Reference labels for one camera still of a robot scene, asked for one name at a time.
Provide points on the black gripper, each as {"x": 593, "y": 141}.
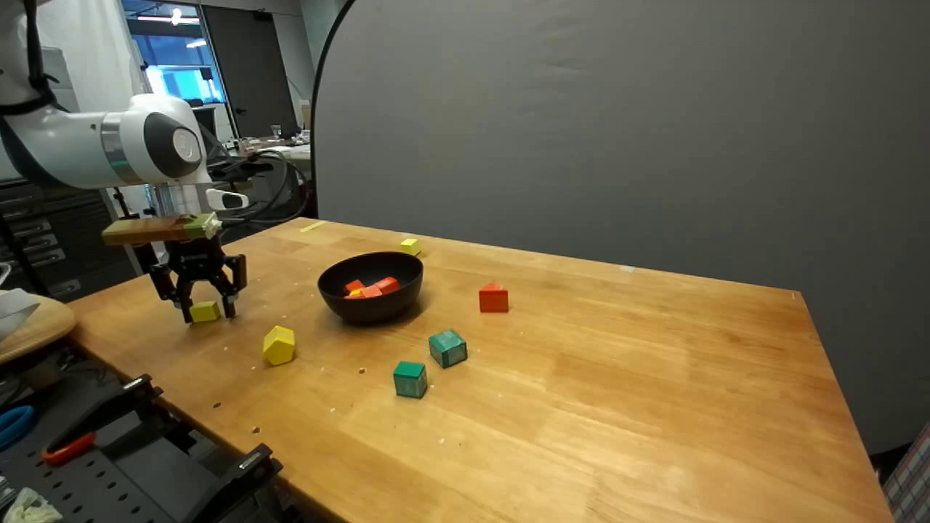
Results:
{"x": 194, "y": 259}

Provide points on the small orange-red wooden block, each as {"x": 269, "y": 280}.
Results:
{"x": 352, "y": 286}

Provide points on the green wooden block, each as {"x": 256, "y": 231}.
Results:
{"x": 410, "y": 379}

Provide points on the teal wooden block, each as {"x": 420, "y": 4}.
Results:
{"x": 449, "y": 350}

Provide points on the red triangular wooden block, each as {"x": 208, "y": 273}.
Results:
{"x": 493, "y": 299}

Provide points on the black bowl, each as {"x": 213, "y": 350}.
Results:
{"x": 380, "y": 312}

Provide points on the black drawer cabinet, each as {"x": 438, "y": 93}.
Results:
{"x": 60, "y": 251}

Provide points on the background desk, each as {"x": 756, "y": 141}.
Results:
{"x": 281, "y": 148}

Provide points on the round wooden board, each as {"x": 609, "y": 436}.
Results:
{"x": 47, "y": 323}

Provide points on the white crumpled cloth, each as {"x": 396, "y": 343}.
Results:
{"x": 15, "y": 310}

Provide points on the dark door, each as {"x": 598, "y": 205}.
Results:
{"x": 252, "y": 77}

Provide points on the black perforated side table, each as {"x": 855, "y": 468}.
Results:
{"x": 127, "y": 484}

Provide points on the blue lit window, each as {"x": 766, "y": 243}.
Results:
{"x": 179, "y": 58}

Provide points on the blue round object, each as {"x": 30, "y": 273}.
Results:
{"x": 24, "y": 420}

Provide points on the white plastic part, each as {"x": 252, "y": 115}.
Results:
{"x": 30, "y": 506}

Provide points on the grey fabric backdrop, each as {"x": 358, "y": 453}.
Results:
{"x": 678, "y": 145}

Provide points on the grey checked fabric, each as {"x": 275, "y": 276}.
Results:
{"x": 917, "y": 484}

